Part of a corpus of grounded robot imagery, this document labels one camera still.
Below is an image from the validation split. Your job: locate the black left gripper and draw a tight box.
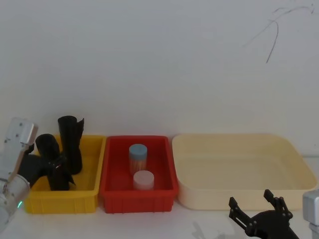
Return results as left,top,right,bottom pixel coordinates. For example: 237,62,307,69
16,153,67,189

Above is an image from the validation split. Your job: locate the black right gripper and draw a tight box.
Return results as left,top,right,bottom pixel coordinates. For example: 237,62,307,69
228,189,300,239

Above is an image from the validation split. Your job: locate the cream plastic tray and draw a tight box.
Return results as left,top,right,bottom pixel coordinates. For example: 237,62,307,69
171,133,319,211

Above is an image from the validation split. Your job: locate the yellow plastic bin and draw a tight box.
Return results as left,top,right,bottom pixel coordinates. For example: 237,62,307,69
24,134,107,214

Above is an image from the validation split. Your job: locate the clear jar with blue lid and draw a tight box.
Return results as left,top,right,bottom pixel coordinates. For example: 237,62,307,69
129,143,148,176

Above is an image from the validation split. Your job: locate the clear jar with white lid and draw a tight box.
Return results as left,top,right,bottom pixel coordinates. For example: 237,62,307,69
133,170,155,191

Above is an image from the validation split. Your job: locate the red plastic bin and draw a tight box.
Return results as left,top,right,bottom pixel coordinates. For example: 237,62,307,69
99,135,179,214

